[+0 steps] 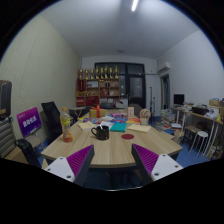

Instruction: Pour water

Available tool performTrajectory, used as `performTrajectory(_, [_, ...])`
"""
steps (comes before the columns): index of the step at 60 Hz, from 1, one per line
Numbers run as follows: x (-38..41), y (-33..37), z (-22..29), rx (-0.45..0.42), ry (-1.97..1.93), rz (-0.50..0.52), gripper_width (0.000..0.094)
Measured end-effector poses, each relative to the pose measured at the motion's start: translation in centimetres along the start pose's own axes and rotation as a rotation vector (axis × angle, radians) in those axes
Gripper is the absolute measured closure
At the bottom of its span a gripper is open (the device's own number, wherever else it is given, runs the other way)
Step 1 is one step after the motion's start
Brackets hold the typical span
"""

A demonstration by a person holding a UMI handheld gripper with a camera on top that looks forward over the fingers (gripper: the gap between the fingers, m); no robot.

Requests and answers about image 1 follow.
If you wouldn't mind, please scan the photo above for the white round stool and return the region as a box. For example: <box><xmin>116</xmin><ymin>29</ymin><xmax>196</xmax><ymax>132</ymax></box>
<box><xmin>189</xmin><ymin>131</ymin><xmax>208</xmax><ymax>152</ymax></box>

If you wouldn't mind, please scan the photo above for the brown cardboard box on table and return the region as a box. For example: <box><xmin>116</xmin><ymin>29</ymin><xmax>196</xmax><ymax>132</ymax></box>
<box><xmin>127</xmin><ymin>107</ymin><xmax>134</xmax><ymax>118</ymax></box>

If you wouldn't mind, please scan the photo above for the beige paper envelope right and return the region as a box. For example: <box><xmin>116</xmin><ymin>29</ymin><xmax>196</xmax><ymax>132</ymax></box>
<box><xmin>127</xmin><ymin>124</ymin><xmax>151</xmax><ymax>133</ymax></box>

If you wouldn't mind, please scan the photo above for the black chair near left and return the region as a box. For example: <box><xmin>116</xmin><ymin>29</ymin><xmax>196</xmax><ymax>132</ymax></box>
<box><xmin>15</xmin><ymin>139</ymin><xmax>41</xmax><ymax>168</ymax></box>

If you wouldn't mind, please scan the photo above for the wooden side desk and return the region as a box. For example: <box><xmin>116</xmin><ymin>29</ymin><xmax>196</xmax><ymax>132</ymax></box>
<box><xmin>173</xmin><ymin>107</ymin><xmax>224</xmax><ymax>156</ymax></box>

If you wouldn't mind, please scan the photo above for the purple sign board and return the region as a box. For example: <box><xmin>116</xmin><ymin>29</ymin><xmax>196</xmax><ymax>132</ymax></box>
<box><xmin>17</xmin><ymin>107</ymin><xmax>42</xmax><ymax>137</ymax></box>

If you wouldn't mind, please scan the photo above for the beige paper envelope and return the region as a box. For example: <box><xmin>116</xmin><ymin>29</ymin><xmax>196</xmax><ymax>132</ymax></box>
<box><xmin>127</xmin><ymin>124</ymin><xmax>151</xmax><ymax>133</ymax></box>
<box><xmin>78</xmin><ymin>121</ymin><xmax>96</xmax><ymax>130</ymax></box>

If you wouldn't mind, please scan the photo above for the teal notebook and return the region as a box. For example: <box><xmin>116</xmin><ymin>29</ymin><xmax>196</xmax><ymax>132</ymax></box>
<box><xmin>110</xmin><ymin>123</ymin><xmax>126</xmax><ymax>132</ymax></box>

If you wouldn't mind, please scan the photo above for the black glass door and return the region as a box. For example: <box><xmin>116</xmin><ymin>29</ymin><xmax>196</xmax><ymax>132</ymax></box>
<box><xmin>95</xmin><ymin>62</ymin><xmax>146</xmax><ymax>108</ymax></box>

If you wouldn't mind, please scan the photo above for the ceiling tube light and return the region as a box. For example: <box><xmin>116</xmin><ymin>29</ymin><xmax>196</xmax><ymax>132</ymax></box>
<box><xmin>131</xmin><ymin>0</ymin><xmax>139</xmax><ymax>12</ymax></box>

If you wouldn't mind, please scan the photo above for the yellow gift box red ribbon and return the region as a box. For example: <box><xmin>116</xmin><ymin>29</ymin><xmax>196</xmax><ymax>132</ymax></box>
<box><xmin>90</xmin><ymin>105</ymin><xmax>106</xmax><ymax>118</ymax></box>

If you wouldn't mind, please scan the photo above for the pink flower pot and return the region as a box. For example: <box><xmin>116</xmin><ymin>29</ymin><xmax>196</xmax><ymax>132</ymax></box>
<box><xmin>139</xmin><ymin>109</ymin><xmax>151</xmax><ymax>126</ymax></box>

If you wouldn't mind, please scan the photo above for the black ceramic mug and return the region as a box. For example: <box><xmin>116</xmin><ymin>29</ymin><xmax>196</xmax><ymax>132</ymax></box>
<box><xmin>91</xmin><ymin>126</ymin><xmax>109</xmax><ymax>140</ymax></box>

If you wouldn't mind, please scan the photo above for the black office chair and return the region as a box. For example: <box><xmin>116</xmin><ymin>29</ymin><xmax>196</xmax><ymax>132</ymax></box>
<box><xmin>41</xmin><ymin>102</ymin><xmax>62</xmax><ymax>139</ymax></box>

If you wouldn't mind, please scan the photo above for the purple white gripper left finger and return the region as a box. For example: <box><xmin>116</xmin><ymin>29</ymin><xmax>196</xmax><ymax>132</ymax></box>
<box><xmin>45</xmin><ymin>145</ymin><xmax>95</xmax><ymax>186</ymax></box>

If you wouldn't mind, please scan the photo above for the white air conditioner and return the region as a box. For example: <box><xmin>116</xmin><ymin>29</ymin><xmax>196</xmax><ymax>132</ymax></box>
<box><xmin>157</xmin><ymin>62</ymin><xmax>171</xmax><ymax>72</ymax></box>

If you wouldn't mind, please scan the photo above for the beige paper envelope left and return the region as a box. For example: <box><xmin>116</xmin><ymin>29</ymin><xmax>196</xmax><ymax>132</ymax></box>
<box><xmin>78</xmin><ymin>121</ymin><xmax>96</xmax><ymax>130</ymax></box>

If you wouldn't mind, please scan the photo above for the wooden trophy shelf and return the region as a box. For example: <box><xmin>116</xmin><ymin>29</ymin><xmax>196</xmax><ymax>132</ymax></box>
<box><xmin>76</xmin><ymin>66</ymin><xmax>120</xmax><ymax>107</ymax></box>

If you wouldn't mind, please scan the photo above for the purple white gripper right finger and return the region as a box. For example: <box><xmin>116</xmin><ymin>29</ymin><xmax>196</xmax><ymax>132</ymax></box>
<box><xmin>131</xmin><ymin>144</ymin><xmax>182</xmax><ymax>185</ymax></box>

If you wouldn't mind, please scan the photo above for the round red coaster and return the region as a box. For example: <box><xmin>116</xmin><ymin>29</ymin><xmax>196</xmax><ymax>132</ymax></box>
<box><xmin>122</xmin><ymin>134</ymin><xmax>134</xmax><ymax>140</ymax></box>

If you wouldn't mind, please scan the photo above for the orange drink plastic bottle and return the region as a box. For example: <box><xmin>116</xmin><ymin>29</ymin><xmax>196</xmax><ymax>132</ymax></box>
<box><xmin>60</xmin><ymin>107</ymin><xmax>73</xmax><ymax>143</ymax></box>

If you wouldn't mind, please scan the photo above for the black computer monitor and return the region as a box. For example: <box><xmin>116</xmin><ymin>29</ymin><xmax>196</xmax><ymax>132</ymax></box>
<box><xmin>174</xmin><ymin>94</ymin><xmax>185</xmax><ymax>105</ymax></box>

